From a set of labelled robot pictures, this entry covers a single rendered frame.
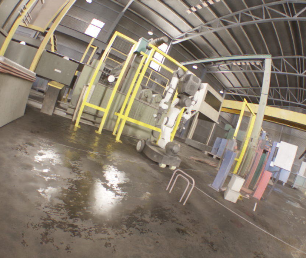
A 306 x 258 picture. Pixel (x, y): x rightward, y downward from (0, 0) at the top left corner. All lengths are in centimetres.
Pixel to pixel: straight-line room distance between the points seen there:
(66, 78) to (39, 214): 279
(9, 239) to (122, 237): 47
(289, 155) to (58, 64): 433
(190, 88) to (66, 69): 244
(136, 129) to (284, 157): 317
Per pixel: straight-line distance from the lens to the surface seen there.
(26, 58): 346
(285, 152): 239
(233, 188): 176
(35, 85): 836
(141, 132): 362
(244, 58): 623
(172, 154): 186
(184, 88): 205
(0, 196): 76
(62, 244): 60
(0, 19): 225
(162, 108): 204
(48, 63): 328
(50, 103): 277
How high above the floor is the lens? 51
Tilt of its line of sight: 2 degrees down
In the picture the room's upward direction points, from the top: 21 degrees clockwise
